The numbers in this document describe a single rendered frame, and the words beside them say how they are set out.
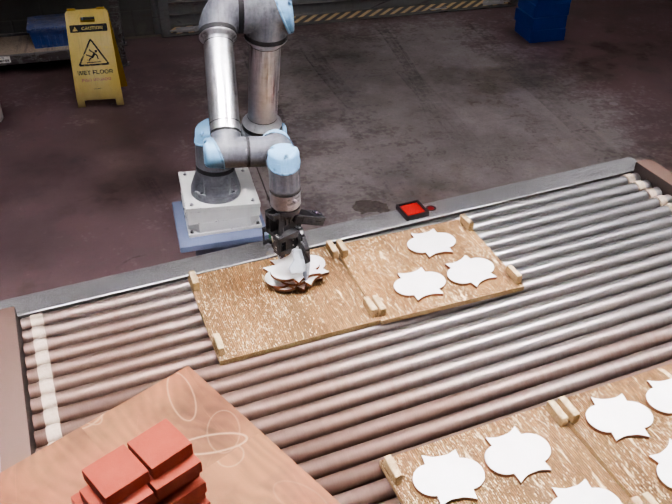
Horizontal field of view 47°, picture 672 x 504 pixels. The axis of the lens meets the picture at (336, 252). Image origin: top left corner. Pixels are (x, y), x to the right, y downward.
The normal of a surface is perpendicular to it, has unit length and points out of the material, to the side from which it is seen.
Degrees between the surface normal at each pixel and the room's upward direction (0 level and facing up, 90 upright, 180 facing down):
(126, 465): 0
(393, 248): 0
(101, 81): 78
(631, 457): 0
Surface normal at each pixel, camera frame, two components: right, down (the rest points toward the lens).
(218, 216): 0.26, 0.56
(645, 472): 0.00, -0.81
